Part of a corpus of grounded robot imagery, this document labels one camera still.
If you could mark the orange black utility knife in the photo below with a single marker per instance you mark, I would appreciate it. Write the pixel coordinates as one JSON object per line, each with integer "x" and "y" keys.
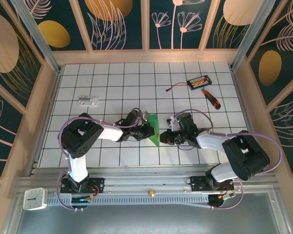
{"x": 211, "y": 98}

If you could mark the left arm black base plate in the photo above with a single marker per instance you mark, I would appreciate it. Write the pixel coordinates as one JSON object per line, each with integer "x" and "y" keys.
{"x": 97, "y": 185}

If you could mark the brass knob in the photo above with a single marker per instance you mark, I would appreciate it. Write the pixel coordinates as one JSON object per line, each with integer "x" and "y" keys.
{"x": 151, "y": 193}

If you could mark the aluminium corner post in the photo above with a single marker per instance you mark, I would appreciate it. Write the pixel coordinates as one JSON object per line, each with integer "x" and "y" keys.
{"x": 36, "y": 36}
{"x": 251, "y": 34}

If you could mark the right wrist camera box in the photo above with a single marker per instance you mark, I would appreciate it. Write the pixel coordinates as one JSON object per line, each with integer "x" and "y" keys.
{"x": 173, "y": 123}

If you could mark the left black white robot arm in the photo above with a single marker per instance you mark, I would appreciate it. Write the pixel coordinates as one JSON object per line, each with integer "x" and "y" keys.
{"x": 80, "y": 139}

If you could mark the aluminium front rail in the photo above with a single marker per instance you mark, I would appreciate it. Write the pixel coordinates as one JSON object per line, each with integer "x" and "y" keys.
{"x": 146, "y": 180}

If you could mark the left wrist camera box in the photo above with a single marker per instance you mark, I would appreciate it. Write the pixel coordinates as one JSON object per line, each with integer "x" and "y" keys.
{"x": 143, "y": 116}

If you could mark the black board with gold connectors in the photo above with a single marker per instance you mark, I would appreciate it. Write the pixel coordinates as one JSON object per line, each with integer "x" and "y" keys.
{"x": 199, "y": 82}

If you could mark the grey metal sheet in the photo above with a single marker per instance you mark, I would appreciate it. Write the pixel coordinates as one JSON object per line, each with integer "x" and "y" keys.
{"x": 146, "y": 219}

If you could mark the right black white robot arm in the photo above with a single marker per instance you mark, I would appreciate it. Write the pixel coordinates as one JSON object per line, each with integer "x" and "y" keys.
{"x": 246, "y": 156}

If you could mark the green paper sheet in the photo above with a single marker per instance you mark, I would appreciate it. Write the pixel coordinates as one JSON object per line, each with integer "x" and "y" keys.
{"x": 152, "y": 118}

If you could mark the white square clock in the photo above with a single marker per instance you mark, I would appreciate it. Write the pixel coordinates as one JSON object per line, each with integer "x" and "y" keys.
{"x": 35, "y": 199}

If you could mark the aluminium side rail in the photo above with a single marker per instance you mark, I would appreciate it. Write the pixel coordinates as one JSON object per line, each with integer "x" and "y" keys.
{"x": 48, "y": 114}
{"x": 245, "y": 117}

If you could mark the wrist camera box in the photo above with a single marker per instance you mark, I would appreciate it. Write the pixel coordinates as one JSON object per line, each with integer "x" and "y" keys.
{"x": 173, "y": 123}
{"x": 143, "y": 116}

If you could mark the white plastic part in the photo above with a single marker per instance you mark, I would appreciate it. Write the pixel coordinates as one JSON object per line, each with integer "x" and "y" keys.
{"x": 88, "y": 101}

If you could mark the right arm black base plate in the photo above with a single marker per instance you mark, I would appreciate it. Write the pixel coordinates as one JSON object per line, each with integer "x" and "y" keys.
{"x": 197, "y": 184}

